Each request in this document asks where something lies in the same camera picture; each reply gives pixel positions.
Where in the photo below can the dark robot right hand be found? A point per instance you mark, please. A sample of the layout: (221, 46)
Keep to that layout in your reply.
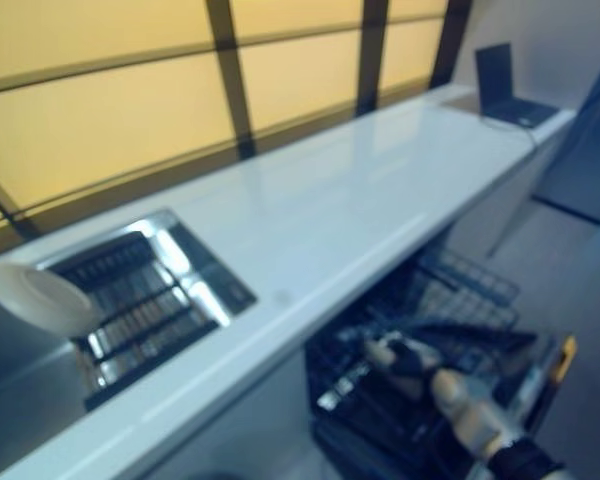
(407, 360)

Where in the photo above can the white ceramic plate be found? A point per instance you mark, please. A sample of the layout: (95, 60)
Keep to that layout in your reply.
(35, 300)

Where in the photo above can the open dishwasher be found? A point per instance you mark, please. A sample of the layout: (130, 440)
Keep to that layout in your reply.
(530, 380)

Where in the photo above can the yellow black tag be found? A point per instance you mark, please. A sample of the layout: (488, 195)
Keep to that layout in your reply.
(570, 350)

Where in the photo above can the white kitchen cabinet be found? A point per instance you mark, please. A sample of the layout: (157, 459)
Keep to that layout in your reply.
(515, 200)

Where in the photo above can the dark metal sink drying rack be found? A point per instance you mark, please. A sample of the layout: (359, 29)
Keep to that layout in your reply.
(140, 310)

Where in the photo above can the blue panel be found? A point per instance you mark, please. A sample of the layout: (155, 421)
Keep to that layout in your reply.
(590, 150)

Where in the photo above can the dark keyboard on counter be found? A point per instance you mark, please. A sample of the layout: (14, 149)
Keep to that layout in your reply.
(495, 75)

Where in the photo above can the stainless steel sink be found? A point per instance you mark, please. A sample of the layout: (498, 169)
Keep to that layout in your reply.
(10, 360)

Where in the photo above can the dark window frame grid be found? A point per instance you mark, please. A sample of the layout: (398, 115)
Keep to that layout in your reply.
(230, 85)

